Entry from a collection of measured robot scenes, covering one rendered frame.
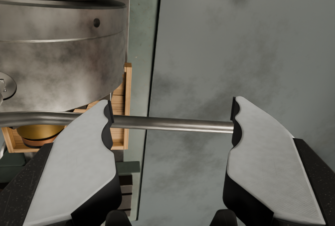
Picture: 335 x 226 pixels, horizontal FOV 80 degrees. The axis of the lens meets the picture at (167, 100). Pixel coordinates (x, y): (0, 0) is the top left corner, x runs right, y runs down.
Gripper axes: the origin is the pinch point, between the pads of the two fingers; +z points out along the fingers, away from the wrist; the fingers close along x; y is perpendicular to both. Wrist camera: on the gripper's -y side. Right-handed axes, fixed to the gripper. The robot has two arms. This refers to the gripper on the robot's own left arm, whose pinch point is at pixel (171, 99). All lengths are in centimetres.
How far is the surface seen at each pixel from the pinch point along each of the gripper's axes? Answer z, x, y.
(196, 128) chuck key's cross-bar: 4.0, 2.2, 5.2
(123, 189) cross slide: 36, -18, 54
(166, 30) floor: 136, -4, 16
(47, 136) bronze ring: 18.2, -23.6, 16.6
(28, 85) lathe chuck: 8.0, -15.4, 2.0
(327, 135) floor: 178, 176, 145
